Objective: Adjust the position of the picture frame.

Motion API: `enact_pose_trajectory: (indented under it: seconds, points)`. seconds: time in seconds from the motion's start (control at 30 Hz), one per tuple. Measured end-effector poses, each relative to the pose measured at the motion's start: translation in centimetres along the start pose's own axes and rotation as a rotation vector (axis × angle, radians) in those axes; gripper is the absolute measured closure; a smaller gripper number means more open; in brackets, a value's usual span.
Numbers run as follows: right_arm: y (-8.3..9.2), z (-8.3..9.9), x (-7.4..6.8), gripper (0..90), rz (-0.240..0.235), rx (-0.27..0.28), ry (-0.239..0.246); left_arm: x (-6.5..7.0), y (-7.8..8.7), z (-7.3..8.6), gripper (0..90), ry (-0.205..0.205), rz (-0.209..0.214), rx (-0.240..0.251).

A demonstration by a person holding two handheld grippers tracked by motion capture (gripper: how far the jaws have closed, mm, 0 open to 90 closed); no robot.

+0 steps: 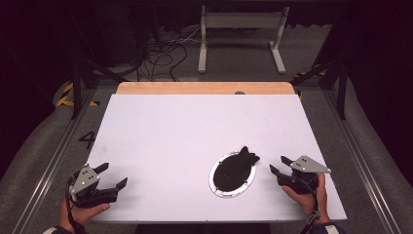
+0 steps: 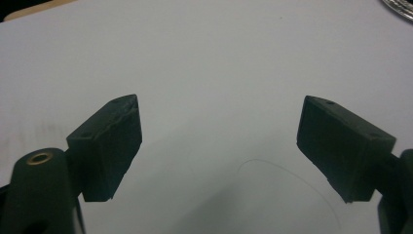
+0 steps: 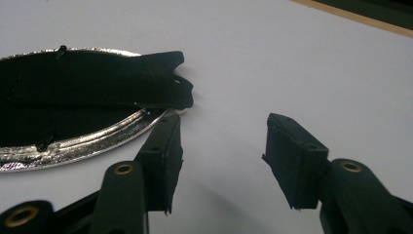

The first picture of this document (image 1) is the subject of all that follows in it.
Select person's dark pants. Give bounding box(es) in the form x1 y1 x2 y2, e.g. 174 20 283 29
134 222 273 234

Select right hand-held gripper cable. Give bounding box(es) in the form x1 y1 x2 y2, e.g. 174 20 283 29
300 179 323 234

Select person's left hand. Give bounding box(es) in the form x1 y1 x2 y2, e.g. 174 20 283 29
58 200 111 234

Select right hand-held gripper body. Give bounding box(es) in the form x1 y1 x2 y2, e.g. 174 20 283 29
278 154 332 195

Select wooden table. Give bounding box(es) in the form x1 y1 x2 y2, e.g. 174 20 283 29
116 81 296 96

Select person's right hand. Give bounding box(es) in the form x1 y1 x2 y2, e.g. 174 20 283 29
281 173 331 226

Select black metal frame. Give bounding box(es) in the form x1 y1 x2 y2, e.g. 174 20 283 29
68 58 129 120
289 58 349 121

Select yellow black floor tape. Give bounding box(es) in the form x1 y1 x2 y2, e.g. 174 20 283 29
55 82 100 108
293 63 327 79

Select tangle of black floor cables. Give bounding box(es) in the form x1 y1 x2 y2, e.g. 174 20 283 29
134 27 203 82

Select hand-held gripper cable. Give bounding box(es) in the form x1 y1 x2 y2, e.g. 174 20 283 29
64 175 81 234
300 179 323 234

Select black cloth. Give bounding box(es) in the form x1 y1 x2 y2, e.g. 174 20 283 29
213 145 261 193

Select aluminium floor rail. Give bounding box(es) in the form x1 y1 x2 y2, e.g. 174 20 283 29
322 89 403 234
11 87 98 234

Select white board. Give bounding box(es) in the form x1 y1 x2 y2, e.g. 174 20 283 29
65 94 348 224

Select left hand-held gripper cable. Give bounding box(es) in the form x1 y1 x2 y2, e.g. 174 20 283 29
64 175 81 234

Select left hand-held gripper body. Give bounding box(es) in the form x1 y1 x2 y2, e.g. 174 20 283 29
67 164 120 210

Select white metal stand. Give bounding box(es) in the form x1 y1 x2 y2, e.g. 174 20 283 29
198 5 290 75

